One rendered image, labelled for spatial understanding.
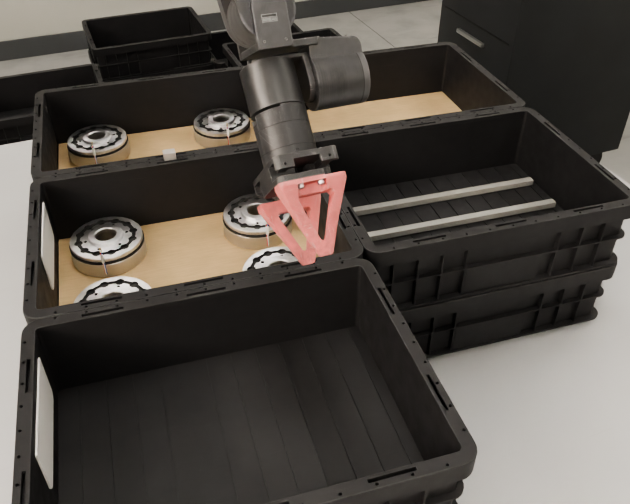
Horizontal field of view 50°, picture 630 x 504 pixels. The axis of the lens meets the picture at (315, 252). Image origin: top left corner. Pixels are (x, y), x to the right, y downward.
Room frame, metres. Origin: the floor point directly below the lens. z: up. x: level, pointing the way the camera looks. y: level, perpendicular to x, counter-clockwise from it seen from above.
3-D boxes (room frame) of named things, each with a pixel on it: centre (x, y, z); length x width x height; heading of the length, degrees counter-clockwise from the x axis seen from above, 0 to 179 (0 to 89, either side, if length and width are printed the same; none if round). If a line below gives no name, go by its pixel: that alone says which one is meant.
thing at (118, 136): (1.05, 0.38, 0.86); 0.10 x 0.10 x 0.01
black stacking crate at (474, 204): (0.84, -0.21, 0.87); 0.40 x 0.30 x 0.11; 107
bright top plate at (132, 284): (0.63, 0.26, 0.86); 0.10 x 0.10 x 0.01
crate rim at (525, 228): (0.84, -0.21, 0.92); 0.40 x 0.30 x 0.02; 107
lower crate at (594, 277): (0.84, -0.21, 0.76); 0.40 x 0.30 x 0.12; 107
